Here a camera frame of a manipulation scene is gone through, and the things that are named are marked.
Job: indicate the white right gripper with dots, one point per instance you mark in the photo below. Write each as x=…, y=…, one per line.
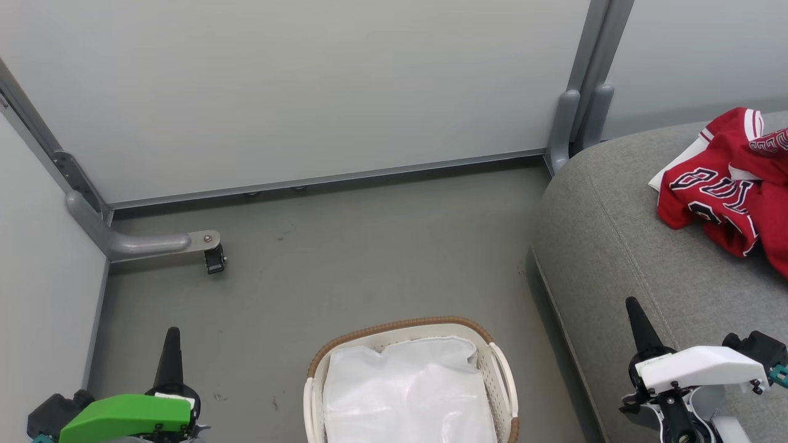
x=702, y=366

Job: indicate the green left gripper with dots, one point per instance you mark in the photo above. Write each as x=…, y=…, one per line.
x=123, y=415

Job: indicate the red basketball jersey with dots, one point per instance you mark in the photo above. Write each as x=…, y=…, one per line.
x=714, y=191

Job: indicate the white plastic laundry basket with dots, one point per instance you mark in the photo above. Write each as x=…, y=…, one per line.
x=502, y=381

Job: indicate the grey fabric sofa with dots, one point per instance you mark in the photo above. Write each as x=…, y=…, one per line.
x=628, y=264

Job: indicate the grey partition foot with caster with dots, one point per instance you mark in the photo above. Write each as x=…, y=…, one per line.
x=135, y=243

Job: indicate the white cloth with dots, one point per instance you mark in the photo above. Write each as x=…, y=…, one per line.
x=406, y=394

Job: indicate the wide pale grey partition panel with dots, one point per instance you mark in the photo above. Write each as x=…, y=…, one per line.
x=308, y=92

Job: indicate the hinged grey partition post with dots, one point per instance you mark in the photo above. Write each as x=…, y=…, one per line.
x=68, y=166

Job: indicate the grey metal partition post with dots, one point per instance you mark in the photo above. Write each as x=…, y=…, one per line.
x=594, y=61

